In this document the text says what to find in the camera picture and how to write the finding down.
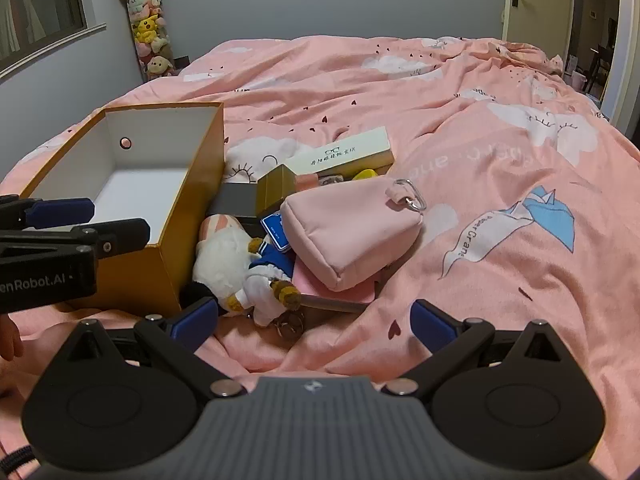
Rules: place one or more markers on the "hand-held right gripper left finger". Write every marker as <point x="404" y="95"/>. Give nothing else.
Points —
<point x="192" y="321"/>

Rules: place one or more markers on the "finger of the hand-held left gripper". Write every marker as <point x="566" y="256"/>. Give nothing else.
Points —
<point x="120" y="235"/>
<point x="60" y="212"/>

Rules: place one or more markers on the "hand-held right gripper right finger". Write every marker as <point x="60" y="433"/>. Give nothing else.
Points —
<point x="432" y="322"/>

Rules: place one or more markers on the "orange cardboard box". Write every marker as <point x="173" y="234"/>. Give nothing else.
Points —
<point x="150" y="160"/>

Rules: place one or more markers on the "small gold box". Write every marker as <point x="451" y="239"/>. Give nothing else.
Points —
<point x="274" y="187"/>

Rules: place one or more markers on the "small yellow toy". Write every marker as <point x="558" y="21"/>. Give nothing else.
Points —
<point x="365" y="174"/>

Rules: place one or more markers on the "person's left hand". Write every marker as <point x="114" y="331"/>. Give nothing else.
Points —
<point x="9" y="340"/>

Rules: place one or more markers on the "white plush doll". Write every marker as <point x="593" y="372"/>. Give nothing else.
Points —
<point x="225" y="260"/>

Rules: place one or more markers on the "metal keyring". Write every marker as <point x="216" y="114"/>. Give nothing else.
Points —
<point x="289" y="325"/>

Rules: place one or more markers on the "flat grey box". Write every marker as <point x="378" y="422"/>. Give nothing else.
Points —
<point x="235" y="200"/>

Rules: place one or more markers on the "small blue card box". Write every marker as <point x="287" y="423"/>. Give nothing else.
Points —
<point x="275" y="230"/>

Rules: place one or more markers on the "pink notebook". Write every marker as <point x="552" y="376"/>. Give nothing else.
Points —
<point x="312" y="285"/>

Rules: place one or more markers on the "pink fabric pouch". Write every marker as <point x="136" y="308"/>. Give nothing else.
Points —
<point x="345" y="230"/>

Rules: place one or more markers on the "cream glasses box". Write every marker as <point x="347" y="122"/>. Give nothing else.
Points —
<point x="340" y="152"/>

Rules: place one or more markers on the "window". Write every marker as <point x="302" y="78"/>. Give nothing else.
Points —
<point x="35" y="15"/>

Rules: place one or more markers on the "hanging plush toy organizer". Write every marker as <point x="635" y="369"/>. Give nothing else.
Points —
<point x="147" y="25"/>

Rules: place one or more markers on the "pink bin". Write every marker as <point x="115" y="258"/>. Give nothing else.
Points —
<point x="578" y="81"/>

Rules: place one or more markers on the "dark chair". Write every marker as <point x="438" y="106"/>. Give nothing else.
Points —
<point x="604" y="65"/>

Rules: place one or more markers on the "cream door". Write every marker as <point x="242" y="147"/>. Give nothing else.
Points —
<point x="540" y="5"/>

